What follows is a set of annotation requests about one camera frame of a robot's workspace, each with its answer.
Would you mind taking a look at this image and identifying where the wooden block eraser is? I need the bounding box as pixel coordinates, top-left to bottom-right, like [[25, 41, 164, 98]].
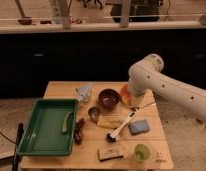
[[97, 148, 124, 162]]

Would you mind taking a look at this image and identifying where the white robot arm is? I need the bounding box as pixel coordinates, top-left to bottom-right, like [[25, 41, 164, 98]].
[[128, 54, 206, 122]]

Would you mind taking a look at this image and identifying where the green plastic tray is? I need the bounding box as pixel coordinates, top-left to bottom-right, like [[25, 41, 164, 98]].
[[18, 99, 78, 156]]

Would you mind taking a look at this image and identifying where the small metal cup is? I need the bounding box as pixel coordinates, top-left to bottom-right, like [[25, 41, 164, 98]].
[[88, 107, 100, 123]]

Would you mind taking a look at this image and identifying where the green cucumber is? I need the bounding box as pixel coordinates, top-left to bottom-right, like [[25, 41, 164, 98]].
[[62, 112, 73, 134]]

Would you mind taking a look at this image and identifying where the yellow sponge block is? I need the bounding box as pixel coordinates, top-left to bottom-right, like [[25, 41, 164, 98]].
[[97, 117, 121, 129]]

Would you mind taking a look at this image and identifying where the dark brown chain toy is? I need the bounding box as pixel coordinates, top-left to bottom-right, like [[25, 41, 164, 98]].
[[74, 118, 85, 145]]

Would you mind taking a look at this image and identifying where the blue sponge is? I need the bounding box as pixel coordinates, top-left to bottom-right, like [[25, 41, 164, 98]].
[[129, 119, 150, 135]]

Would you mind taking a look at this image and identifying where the orange red bowl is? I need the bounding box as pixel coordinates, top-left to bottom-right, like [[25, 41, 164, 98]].
[[119, 84, 144, 107]]

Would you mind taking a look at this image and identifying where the red orange apple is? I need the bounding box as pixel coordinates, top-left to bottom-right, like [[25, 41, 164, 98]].
[[122, 90, 131, 105]]

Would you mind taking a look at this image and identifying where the dark brown bowl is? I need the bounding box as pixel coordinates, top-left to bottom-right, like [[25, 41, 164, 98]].
[[98, 89, 120, 109]]

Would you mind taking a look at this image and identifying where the green plastic cup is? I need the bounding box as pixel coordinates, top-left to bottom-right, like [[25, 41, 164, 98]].
[[133, 144, 150, 162]]

